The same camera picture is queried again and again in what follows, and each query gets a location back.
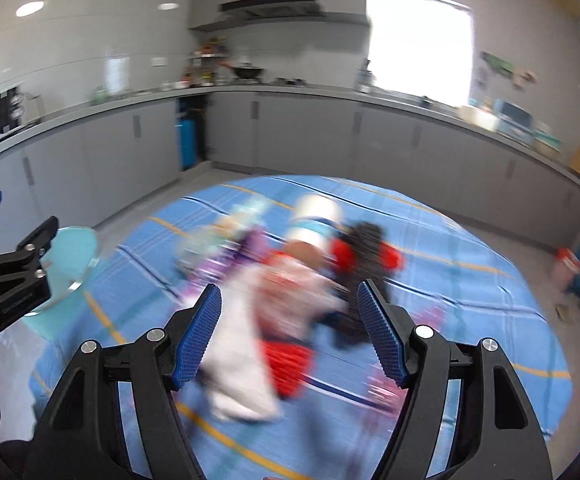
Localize white blue paper cup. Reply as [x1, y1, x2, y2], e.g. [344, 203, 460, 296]
[284, 193, 343, 269]

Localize grey kitchen cabinets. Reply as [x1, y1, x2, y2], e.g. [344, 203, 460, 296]
[0, 87, 580, 252]

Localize light blue enamel basin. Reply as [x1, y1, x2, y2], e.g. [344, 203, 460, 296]
[23, 226, 101, 341]

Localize blue plaid tablecloth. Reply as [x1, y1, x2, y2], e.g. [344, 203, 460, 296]
[30, 176, 572, 479]

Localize red white waste bin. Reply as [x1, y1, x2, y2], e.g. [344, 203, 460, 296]
[550, 248, 580, 292]

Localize black foam net sleeve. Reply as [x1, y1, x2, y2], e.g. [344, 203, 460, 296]
[319, 219, 396, 351]

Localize blue water filter tank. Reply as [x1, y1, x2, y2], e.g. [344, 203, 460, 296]
[176, 110, 202, 170]

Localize clear crumpled plastic wrapper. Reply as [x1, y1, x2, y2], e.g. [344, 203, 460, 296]
[174, 196, 272, 271]

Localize purple snack wrapper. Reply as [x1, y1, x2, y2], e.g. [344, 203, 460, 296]
[176, 226, 268, 304]

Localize white crumpled plastic wrapper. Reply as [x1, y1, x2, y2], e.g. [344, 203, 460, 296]
[201, 256, 344, 422]

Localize spice rack with bottles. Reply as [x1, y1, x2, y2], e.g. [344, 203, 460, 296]
[180, 36, 232, 88]

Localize black wok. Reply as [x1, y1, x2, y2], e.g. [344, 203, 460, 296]
[220, 61, 264, 81]

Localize blue dish box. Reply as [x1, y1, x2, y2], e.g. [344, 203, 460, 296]
[493, 99, 534, 144]

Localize black range hood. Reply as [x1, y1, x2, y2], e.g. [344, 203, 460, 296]
[190, 0, 369, 32]

